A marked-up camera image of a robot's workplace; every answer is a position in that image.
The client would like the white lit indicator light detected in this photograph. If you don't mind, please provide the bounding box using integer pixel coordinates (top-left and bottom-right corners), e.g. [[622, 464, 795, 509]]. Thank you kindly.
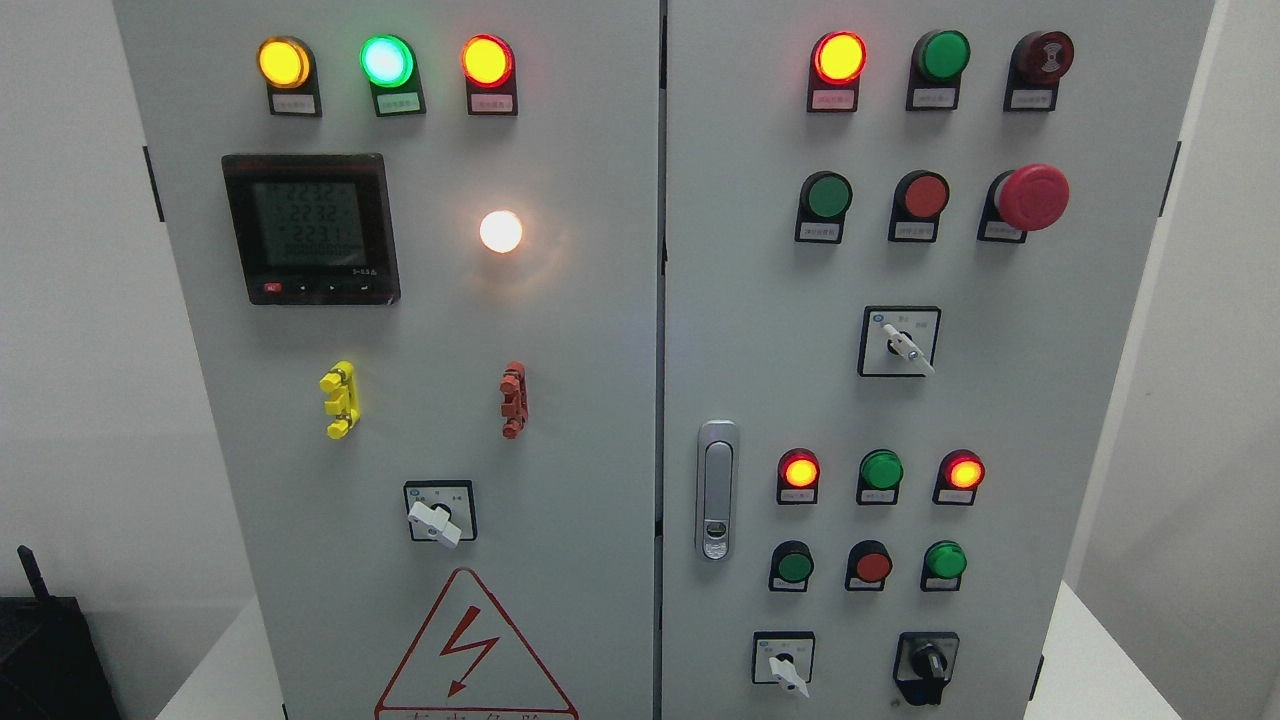
[[479, 209, 524, 254]]

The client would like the silver door lock handle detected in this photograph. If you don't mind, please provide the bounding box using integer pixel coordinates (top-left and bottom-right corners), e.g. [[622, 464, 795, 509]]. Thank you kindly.
[[695, 419, 740, 561]]

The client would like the red indicator light left door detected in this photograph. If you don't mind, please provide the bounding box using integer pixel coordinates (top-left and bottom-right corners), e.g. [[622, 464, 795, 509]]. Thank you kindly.
[[460, 35, 518, 117]]

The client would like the green illuminated button lower right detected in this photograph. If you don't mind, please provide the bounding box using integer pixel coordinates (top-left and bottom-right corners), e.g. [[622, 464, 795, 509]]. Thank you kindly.
[[920, 539, 968, 593]]

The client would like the white selector switch bottom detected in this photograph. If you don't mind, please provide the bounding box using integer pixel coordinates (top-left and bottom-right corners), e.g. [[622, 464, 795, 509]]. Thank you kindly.
[[751, 632, 817, 700]]

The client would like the red high voltage warning sticker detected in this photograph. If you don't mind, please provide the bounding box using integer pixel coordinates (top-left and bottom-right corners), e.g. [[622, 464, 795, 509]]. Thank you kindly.
[[374, 568, 579, 719]]

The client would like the black box with antenna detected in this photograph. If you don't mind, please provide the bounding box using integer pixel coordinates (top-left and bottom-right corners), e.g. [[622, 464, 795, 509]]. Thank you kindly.
[[1, 544, 120, 719]]

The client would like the red push button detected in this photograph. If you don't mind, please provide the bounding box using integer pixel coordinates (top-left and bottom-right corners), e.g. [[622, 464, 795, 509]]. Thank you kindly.
[[887, 170, 950, 243], [844, 539, 893, 592]]

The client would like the green push button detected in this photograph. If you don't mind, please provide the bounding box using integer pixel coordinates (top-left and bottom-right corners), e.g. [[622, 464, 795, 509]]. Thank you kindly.
[[794, 170, 852, 243], [768, 539, 815, 593]]

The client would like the red push button lower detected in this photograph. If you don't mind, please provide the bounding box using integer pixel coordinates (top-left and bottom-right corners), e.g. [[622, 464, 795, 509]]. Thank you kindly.
[[844, 539, 893, 592]]

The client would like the yellow terminal connector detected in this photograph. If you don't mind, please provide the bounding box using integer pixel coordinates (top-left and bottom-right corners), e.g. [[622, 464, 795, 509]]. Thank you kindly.
[[317, 360, 361, 439]]

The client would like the red emergency stop button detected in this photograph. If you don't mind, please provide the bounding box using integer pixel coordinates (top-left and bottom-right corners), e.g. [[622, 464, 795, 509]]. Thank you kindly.
[[977, 163, 1070, 243]]

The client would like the black rotary knob switch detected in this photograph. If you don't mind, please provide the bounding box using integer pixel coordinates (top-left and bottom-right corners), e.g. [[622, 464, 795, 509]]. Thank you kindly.
[[892, 632, 960, 706]]

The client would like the green indicator light top right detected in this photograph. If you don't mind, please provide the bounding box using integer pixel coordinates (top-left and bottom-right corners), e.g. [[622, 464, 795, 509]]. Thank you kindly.
[[905, 29, 972, 111]]

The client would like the red lit indicator lower left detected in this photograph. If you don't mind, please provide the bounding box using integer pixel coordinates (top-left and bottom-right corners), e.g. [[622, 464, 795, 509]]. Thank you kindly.
[[776, 448, 820, 505]]

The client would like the green push button lower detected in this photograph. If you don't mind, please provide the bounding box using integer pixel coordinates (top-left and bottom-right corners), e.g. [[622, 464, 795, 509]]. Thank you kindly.
[[768, 539, 815, 593]]

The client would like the green indicator light lower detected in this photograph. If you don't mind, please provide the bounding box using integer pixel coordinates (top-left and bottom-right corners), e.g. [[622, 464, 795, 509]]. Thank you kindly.
[[856, 448, 905, 505]]

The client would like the yellow indicator light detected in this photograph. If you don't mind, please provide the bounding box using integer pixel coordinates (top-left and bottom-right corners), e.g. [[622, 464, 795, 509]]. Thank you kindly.
[[257, 35, 323, 118]]

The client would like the white selector switch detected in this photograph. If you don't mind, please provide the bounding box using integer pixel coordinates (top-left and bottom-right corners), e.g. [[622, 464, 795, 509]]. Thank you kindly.
[[751, 632, 817, 700], [858, 305, 942, 377]]

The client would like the white selector switch left door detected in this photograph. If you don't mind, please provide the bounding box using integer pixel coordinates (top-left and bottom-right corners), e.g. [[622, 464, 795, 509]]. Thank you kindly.
[[402, 479, 477, 550]]

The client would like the green lit indicator light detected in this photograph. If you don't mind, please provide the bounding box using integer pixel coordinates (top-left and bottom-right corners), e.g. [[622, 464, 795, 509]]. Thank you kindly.
[[358, 35, 426, 117]]

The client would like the red indicator light lower right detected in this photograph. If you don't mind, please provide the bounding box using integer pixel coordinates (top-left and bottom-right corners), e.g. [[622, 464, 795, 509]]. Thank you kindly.
[[932, 448, 986, 506]]

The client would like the red terminal connector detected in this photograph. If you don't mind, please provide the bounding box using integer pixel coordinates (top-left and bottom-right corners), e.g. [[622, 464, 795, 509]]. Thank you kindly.
[[499, 361, 529, 439]]

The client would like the red indicator light top right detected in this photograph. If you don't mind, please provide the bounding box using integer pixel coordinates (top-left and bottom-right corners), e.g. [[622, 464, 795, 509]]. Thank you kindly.
[[806, 29, 867, 113]]

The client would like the grey electrical cabinet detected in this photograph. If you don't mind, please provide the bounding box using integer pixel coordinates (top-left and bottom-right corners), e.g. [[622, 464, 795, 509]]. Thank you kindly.
[[114, 1, 1213, 719]]

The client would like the green push button upper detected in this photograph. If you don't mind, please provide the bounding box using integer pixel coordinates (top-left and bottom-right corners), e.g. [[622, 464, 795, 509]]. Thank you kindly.
[[794, 170, 852, 243]]

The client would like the white selector switch upper right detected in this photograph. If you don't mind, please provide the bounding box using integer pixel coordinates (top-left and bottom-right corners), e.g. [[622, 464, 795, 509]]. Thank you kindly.
[[858, 305, 942, 377]]

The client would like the red push button upper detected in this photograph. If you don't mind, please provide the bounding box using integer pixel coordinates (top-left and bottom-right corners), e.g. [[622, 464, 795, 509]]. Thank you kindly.
[[887, 170, 950, 243]]

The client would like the black digital power meter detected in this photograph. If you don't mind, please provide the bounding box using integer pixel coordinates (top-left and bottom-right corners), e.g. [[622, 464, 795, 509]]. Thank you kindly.
[[221, 152, 401, 306]]

